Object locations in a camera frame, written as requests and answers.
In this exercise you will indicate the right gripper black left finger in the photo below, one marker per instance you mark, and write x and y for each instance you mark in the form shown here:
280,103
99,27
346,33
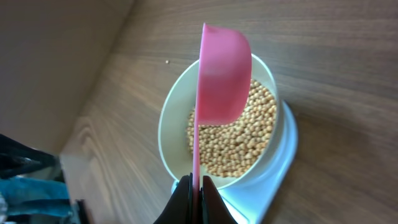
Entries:
178,209

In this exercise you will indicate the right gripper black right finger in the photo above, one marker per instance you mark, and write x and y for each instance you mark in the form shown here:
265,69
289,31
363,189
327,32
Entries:
212,207

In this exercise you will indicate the pink plastic measuring scoop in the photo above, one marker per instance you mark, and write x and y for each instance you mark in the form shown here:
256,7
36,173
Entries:
224,76

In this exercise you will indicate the white digital kitchen scale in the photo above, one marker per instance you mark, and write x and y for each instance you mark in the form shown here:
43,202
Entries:
249,203

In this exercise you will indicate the soybeans in bowl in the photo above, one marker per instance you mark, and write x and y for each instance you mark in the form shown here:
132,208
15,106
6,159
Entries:
230,150

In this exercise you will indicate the white bowl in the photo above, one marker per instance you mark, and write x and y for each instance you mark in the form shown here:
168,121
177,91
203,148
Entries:
173,122

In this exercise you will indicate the teal and black background objects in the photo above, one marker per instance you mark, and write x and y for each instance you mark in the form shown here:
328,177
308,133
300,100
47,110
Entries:
25,196

